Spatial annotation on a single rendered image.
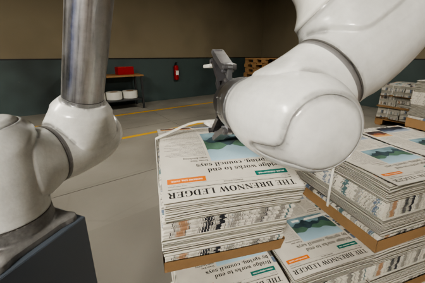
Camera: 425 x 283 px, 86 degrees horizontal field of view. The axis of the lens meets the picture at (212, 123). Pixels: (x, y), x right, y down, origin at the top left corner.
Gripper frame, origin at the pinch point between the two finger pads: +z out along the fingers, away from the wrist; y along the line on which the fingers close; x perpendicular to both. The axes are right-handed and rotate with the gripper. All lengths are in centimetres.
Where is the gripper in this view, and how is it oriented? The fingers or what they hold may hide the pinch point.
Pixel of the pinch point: (210, 94)
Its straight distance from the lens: 58.8
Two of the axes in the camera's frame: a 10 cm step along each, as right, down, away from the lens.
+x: 9.7, -0.6, 2.5
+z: -2.6, -2.0, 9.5
